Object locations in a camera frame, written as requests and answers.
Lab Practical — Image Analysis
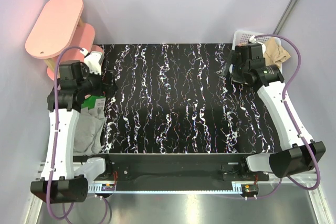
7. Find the pink tiered shelf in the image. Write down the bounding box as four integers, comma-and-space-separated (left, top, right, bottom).
25, 0, 103, 80

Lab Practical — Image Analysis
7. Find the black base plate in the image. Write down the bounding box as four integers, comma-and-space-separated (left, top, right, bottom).
72, 152, 271, 192

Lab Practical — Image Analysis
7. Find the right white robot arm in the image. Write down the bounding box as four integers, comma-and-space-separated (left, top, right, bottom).
223, 43, 326, 180

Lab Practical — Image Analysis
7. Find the grey folded t shirt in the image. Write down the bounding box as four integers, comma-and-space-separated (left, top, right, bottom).
73, 108, 106, 156

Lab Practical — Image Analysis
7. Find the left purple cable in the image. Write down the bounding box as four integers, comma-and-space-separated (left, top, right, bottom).
46, 46, 113, 221

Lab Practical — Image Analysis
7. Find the green board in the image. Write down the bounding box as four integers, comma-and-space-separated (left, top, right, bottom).
81, 95, 106, 109

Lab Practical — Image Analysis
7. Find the aluminium rail frame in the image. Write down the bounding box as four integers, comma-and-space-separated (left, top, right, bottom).
30, 153, 331, 223

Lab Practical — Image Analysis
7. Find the white plastic basket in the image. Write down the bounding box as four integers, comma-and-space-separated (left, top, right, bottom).
232, 30, 282, 72

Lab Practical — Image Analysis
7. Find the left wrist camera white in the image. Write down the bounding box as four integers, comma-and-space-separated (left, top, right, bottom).
84, 51, 104, 75

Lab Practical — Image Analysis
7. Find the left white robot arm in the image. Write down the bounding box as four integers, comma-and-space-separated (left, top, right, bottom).
30, 60, 113, 204

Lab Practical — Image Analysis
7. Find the beige t shirt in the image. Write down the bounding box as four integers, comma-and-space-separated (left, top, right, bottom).
264, 38, 290, 68

